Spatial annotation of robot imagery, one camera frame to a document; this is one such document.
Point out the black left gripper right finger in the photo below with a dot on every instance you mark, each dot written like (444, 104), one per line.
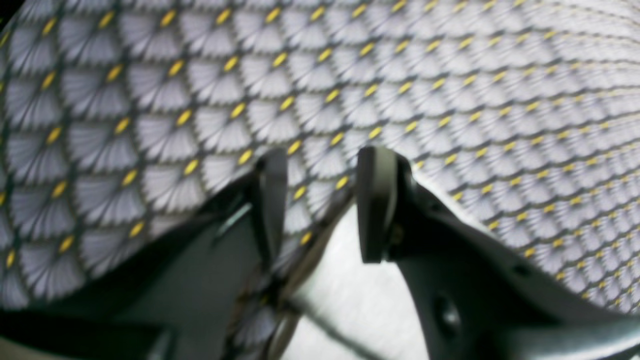
(475, 298)

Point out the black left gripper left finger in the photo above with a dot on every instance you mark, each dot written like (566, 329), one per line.
(174, 299)

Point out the fan-patterned table cloth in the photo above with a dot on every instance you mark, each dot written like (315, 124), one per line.
(120, 119)

